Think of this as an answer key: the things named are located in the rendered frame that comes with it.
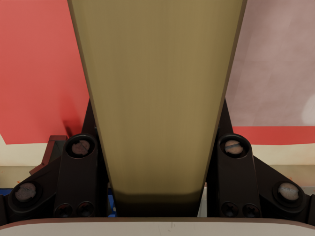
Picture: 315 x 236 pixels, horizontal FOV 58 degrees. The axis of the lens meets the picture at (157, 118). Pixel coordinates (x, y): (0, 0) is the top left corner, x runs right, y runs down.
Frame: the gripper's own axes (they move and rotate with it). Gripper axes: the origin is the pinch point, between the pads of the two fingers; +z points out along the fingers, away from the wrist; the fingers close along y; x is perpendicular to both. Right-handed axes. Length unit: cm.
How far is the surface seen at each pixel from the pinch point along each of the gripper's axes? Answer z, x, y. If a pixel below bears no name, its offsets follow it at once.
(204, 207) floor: 112, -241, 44
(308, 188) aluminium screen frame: 10.8, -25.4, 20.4
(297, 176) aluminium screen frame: 12.4, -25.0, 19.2
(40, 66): 14.0, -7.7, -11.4
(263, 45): 14.1, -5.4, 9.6
